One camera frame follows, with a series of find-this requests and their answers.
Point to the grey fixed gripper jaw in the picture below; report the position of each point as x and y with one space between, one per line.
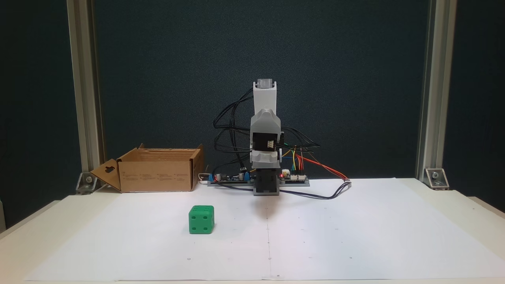
261 117

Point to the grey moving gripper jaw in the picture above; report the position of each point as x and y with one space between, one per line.
273 117

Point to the green die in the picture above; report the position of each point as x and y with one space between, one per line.
201 221

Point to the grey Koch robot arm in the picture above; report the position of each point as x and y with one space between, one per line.
264 98

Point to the blue circuit board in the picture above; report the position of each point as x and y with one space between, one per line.
227 178

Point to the brown cardboard box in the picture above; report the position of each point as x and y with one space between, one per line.
158 175

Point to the aluminium frame post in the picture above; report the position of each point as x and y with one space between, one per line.
81 79
438 79

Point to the metal corner bracket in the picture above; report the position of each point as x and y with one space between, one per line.
436 177
88 182

